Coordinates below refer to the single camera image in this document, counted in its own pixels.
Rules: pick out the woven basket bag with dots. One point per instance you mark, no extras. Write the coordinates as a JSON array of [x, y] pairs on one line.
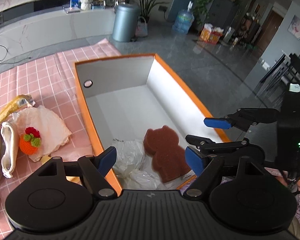
[[141, 28]]

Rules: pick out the black dining chairs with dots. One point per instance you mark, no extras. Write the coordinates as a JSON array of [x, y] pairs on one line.
[[280, 80]]

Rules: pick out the grey storage cabinet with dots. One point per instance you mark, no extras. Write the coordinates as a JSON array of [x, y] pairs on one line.
[[222, 12]]

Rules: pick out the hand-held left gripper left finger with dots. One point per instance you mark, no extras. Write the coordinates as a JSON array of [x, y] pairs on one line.
[[107, 160]]

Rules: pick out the white cloth pouch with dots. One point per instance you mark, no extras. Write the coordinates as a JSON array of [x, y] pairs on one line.
[[10, 150]]

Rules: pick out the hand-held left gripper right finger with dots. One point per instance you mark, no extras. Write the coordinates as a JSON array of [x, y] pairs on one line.
[[193, 161]]

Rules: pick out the orange crochet fruit toy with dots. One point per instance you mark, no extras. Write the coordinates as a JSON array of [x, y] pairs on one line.
[[27, 146]]

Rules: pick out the blue water jug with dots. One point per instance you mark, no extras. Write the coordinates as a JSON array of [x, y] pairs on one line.
[[183, 21]]

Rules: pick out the black wall socket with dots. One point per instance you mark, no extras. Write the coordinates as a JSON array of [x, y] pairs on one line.
[[163, 8]]

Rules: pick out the brown bear-shaped sponge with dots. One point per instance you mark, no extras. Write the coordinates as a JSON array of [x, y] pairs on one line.
[[162, 155]]

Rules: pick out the yellow snack packet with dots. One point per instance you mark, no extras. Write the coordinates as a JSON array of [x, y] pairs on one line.
[[12, 105]]

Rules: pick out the flat clear tray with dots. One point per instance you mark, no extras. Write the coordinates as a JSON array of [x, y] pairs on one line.
[[71, 9]]

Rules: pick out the dark shelf with ornaments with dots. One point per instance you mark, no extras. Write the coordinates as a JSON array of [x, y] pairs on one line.
[[250, 27]]

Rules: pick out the brown door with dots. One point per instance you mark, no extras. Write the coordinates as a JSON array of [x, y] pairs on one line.
[[271, 30]]

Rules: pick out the pink checked tablecloth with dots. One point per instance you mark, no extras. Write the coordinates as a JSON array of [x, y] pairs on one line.
[[40, 80]]

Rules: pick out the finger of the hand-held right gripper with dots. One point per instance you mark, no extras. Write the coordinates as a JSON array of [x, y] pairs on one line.
[[222, 146], [216, 123]]

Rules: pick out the pale wall picture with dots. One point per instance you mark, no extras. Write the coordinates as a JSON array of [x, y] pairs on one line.
[[296, 27]]

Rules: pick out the blue-grey trash can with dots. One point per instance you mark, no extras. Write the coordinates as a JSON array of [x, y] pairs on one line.
[[125, 22]]

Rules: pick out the white low cabinet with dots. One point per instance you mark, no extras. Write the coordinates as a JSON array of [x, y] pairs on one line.
[[52, 27]]

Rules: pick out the orange cardboard box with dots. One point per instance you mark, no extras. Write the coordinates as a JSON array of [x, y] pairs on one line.
[[120, 80]]

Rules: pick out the orange cardboard carton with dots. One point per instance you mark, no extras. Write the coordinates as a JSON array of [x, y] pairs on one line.
[[212, 36]]

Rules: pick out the silver metal container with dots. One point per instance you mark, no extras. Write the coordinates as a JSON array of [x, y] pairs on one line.
[[229, 33]]

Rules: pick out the clear plastic bag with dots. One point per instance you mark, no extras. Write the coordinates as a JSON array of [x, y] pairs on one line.
[[130, 155]]

